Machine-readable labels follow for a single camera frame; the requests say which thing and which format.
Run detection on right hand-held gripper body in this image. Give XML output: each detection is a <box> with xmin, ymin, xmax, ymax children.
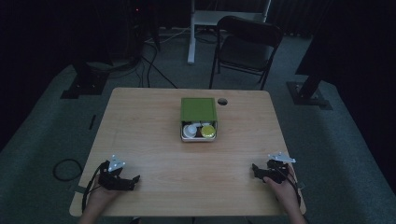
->
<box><xmin>262</xmin><ymin>151</ymin><xmax>297</xmax><ymax>184</ymax></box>

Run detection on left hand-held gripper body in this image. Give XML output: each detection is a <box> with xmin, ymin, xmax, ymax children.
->
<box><xmin>98</xmin><ymin>154</ymin><xmax>136</xmax><ymax>191</ymax></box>

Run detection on person's left hand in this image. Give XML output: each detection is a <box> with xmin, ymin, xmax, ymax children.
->
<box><xmin>88</xmin><ymin>174</ymin><xmax>123</xmax><ymax>207</ymax></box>

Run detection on person's right hand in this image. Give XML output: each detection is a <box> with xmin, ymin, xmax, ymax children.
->
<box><xmin>262</xmin><ymin>164</ymin><xmax>301</xmax><ymax>209</ymax></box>

